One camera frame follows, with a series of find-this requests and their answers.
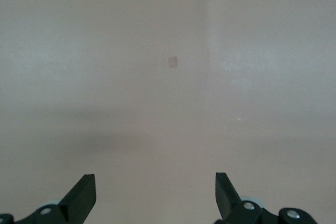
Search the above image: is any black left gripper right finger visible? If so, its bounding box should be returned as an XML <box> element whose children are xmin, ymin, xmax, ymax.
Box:
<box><xmin>213</xmin><ymin>172</ymin><xmax>320</xmax><ymax>224</ymax></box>

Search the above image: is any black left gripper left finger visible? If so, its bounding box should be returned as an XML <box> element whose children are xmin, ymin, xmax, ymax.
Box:
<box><xmin>0</xmin><ymin>173</ymin><xmax>96</xmax><ymax>224</ymax></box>

